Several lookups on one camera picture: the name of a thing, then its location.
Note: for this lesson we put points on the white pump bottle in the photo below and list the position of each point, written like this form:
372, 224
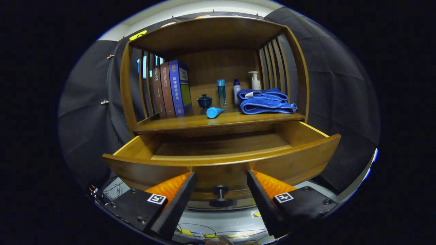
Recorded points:
256, 84

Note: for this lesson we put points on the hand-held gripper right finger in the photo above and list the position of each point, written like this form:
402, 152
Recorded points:
264, 204

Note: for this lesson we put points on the wooden countertop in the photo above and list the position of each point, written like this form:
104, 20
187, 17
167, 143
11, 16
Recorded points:
204, 120

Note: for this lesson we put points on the wooden cabinet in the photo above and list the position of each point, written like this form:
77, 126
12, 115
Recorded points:
211, 34

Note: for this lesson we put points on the folded blue towel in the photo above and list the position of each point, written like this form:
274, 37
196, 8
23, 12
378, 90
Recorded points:
265, 103

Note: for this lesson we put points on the yellow black floor tape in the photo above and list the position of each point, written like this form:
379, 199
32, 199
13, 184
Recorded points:
184, 232

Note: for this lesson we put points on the white bottle with blue cap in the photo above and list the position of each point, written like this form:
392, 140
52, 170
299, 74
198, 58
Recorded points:
236, 92

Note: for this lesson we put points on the blue lidded teacup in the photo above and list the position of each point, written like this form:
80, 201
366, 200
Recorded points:
204, 102

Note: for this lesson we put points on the reddish brown book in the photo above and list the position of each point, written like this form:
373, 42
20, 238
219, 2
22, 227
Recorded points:
167, 90

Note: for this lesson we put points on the blue and white cosmetic tube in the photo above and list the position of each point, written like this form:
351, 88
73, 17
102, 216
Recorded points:
214, 112

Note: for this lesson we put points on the blue book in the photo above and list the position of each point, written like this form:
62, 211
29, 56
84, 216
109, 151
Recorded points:
176, 88

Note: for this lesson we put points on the wooden drawer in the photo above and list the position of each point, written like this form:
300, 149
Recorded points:
221, 144

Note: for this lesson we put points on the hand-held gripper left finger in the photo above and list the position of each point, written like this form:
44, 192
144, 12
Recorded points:
177, 209

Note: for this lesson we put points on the teal glass bottle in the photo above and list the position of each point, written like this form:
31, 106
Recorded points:
221, 93

